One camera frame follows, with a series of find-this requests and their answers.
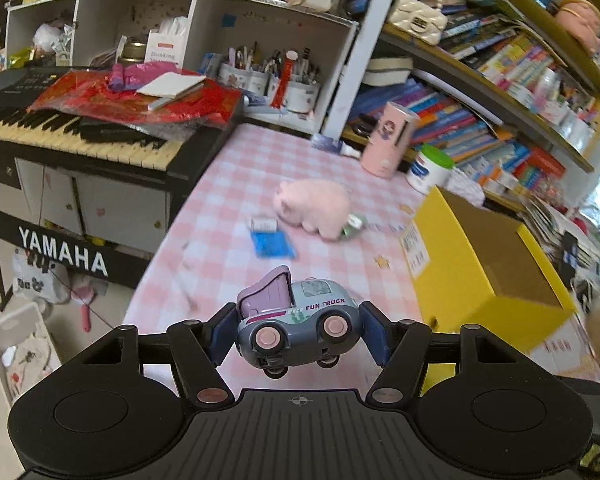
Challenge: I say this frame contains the cream quilted pearl handbag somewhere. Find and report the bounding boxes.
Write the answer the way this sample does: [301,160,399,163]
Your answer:
[387,0,448,46]

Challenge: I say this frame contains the row of colourful books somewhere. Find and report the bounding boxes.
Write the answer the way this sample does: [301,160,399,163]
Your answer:
[343,78,566,194]

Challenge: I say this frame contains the white quilted pouch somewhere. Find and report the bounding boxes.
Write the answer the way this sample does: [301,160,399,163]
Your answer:
[444,168,486,208]

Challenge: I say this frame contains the white notebook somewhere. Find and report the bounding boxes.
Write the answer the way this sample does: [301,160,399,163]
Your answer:
[137,72,206,99]

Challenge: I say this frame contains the small white box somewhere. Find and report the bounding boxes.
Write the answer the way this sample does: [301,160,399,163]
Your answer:
[249,216,278,233]

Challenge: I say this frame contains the red plastic bag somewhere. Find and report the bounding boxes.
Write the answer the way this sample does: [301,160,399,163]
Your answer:
[28,70,244,136]

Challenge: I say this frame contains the black keyboard stand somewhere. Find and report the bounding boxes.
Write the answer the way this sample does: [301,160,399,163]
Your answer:
[0,210,149,312]

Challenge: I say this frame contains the white pen holder cups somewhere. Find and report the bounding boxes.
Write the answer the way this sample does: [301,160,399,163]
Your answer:
[218,63,321,114]

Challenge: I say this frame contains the pink cylindrical container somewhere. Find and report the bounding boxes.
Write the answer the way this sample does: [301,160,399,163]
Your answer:
[360,102,420,179]

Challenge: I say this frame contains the yellow cardboard box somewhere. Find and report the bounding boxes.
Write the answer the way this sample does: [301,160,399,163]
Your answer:
[398,185,579,356]

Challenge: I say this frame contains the black smartphone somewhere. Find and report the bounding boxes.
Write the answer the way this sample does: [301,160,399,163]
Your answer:
[559,231,579,282]

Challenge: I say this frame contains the stack of papers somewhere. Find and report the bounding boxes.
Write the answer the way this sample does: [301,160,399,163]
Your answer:
[519,197,600,270]

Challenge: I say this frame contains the white cubby shelf unit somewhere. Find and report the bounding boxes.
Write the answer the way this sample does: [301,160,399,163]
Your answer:
[5,0,358,133]

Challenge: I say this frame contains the pink plush on shelf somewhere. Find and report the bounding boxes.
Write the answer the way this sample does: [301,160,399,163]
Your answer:
[554,0,600,56]

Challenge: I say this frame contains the pink plush pig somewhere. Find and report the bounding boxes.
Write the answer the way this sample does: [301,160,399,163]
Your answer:
[273,179,351,242]

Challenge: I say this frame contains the grey purple toy truck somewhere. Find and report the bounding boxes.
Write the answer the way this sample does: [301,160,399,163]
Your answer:
[236,266,363,379]

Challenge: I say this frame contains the pink checkered tablecloth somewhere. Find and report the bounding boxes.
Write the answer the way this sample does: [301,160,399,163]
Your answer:
[122,122,600,396]

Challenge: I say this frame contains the black Yamaha keyboard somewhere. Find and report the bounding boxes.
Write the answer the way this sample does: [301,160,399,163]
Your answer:
[0,66,244,192]

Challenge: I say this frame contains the white shopping bag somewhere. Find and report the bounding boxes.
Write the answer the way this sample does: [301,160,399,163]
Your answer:
[12,247,70,304]

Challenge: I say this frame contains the wooden bookshelf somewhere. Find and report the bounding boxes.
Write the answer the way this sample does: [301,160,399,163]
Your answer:
[326,0,600,208]

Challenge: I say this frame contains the white jar green lid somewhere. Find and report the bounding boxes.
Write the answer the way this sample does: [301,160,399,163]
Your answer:
[406,144,455,195]

